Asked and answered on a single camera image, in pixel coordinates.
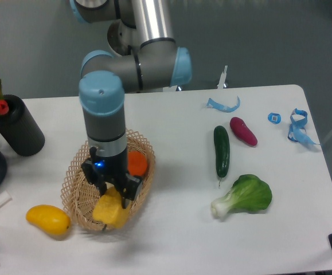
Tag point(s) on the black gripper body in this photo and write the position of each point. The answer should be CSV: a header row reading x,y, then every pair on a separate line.
x,y
112,168

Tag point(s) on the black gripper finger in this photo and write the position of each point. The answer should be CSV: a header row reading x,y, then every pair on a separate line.
x,y
131,189
93,177

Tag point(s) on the yellow bell pepper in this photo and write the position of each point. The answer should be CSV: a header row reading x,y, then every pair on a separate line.
x,y
109,209

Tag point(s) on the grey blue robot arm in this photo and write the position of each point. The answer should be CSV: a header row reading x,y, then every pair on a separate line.
x,y
150,60

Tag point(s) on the woven wicker basket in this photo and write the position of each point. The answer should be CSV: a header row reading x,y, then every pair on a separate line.
x,y
79,197

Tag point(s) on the orange tangerine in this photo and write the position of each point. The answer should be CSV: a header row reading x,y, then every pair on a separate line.
x,y
137,163

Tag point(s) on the yellow mango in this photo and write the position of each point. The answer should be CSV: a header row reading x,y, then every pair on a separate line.
x,y
50,219

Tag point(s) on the black cylindrical vase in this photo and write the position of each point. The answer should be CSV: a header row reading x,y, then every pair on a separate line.
x,y
19,128

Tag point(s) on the dark green cucumber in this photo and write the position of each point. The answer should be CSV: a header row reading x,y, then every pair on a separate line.
x,y
222,152

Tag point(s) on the green bok choy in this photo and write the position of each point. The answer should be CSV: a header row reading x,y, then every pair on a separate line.
x,y
248,193

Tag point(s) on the purple sweet potato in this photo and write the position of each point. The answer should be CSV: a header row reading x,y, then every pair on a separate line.
x,y
242,132

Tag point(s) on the small blue tag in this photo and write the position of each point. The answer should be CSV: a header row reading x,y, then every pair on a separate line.
x,y
274,118

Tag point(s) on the blue tangled ribbon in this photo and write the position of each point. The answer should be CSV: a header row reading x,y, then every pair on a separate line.
x,y
297,132

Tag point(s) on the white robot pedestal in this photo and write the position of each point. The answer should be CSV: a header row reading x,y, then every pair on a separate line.
x,y
122,38

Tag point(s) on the white metal base bracket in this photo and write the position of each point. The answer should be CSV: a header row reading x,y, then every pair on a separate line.
x,y
222,83

